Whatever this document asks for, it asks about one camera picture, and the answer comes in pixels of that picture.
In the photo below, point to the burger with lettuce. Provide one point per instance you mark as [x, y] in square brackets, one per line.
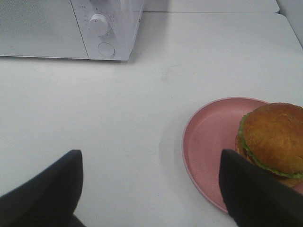
[271, 137]

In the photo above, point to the white microwave door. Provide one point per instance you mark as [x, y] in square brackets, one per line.
[40, 28]

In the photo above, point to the round white door release button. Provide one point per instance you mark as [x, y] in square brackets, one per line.
[106, 49]

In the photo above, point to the white lower microwave knob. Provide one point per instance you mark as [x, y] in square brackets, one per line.
[99, 25]

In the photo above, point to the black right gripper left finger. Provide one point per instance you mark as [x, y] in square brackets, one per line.
[49, 199]

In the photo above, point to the white microwave oven body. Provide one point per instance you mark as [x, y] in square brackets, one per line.
[124, 17]

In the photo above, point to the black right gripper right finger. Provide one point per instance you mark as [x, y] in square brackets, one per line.
[254, 198]

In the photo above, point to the pink round plate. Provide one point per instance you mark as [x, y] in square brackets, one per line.
[210, 130]

